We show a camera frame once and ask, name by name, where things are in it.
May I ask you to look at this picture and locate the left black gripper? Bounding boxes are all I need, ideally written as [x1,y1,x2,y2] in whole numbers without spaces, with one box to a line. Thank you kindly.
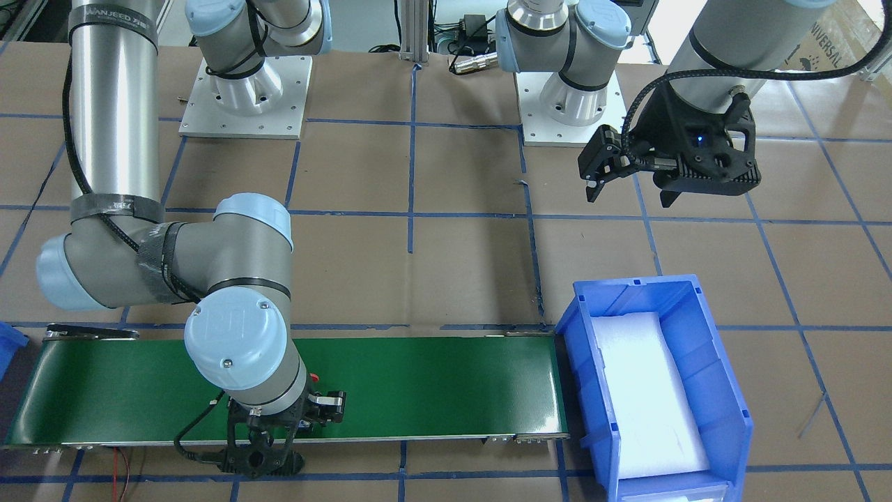
[578,88,751,208]

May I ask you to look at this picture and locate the white foam pad bin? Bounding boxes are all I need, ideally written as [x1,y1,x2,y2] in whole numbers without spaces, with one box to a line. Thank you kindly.
[592,312,709,479]

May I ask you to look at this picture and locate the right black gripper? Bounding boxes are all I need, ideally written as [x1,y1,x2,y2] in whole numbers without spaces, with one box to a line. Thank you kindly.
[226,390,347,447]

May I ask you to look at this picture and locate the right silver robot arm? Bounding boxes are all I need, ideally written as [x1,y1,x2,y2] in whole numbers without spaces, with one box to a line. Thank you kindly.
[36,1,346,478]

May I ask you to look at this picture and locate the aluminium frame post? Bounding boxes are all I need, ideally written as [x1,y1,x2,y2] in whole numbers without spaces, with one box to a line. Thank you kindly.
[397,1,433,66]

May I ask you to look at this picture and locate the black power adapter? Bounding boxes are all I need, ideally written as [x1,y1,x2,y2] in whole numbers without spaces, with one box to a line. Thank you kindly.
[458,14,489,53]

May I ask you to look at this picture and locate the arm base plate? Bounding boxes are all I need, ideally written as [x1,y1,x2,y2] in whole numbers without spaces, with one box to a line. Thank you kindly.
[179,55,313,140]
[516,71,626,147]

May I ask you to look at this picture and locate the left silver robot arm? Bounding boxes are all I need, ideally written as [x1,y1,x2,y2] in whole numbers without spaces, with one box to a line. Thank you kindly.
[494,1,890,207]

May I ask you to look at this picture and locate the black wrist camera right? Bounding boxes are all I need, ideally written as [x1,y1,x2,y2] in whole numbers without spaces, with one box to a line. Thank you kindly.
[219,444,305,479]

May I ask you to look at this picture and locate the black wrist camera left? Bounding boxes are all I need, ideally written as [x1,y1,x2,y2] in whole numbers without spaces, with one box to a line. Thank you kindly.
[675,100,762,196]

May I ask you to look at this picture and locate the green conveyor belt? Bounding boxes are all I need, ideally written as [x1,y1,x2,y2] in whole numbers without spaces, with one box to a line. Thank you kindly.
[4,336,569,448]

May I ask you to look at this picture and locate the blue storage bin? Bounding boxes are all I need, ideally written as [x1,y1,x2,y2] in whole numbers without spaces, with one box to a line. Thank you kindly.
[555,275,754,501]
[0,322,30,379]

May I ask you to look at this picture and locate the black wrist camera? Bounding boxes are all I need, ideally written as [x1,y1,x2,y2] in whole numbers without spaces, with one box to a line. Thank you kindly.
[675,100,762,196]
[219,444,305,479]

